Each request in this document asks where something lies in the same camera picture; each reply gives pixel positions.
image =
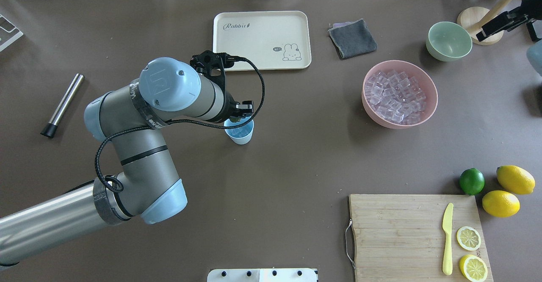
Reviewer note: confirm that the wooden glass stand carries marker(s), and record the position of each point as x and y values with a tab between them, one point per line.
472	19

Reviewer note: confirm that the ice cubes pile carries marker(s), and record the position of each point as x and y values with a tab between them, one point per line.
395	96

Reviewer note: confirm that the yellow lemon near lime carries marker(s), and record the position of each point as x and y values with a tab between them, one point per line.
501	204

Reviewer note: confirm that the lemon half lower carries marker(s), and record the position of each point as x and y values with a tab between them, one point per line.
473	268

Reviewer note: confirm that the lemon half upper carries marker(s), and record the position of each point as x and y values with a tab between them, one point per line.
468	238

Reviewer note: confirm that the steel muddler black tip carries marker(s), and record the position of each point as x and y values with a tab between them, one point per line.
51	127

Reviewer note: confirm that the yellow plastic knife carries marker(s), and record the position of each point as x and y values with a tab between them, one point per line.
447	222

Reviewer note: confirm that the yellow lemon outer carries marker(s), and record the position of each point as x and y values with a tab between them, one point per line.
515	179

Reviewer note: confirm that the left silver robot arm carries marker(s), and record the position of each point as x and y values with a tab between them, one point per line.
135	173

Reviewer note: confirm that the grey folded cloth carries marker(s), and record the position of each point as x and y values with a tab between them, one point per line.
352	39

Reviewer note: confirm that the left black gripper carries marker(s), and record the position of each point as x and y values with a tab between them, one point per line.
232	109

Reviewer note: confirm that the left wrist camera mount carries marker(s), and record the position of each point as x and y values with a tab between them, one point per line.
213	65

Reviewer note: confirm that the pink bowl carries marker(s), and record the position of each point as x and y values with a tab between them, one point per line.
425	82

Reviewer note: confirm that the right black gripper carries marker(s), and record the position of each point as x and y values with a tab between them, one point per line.
532	4

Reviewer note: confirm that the wooden cutting board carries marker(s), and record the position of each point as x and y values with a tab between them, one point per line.
399	237

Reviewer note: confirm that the lemon half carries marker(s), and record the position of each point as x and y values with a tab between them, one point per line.
468	238
473	268

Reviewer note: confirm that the green bowl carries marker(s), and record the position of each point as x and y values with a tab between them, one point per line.
448	42

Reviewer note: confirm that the light blue plastic cup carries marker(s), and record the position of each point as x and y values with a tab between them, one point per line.
240	135

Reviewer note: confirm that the cream rabbit tray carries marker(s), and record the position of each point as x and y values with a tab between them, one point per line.
272	40

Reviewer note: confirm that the green lime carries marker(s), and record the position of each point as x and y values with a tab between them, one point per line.
472	181

